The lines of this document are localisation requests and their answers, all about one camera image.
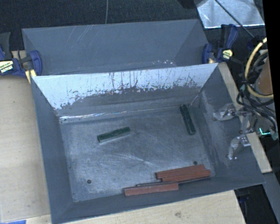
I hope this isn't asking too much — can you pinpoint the red-brown flat block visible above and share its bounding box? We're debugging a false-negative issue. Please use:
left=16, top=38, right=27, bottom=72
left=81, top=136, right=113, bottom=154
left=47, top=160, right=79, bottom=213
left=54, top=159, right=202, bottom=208
left=124, top=181, right=180, bottom=197
left=154, top=163, right=207, bottom=180
left=159, top=168, right=212, bottom=184

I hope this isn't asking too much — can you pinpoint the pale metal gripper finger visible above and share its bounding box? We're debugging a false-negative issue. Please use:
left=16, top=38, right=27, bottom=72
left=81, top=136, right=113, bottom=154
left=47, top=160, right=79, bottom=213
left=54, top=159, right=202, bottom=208
left=225, top=133, right=253, bottom=161
left=211, top=102, right=238, bottom=122

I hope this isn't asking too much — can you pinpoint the grey metal bin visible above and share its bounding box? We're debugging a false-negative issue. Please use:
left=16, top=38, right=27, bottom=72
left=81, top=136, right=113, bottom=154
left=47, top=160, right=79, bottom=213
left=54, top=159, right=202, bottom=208
left=21, top=1, right=268, bottom=224

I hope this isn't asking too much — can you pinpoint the dark green flat block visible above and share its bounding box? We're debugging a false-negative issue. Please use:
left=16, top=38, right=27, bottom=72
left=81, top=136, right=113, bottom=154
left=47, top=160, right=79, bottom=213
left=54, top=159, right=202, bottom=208
left=179, top=103, right=197, bottom=137
left=96, top=126, right=133, bottom=143

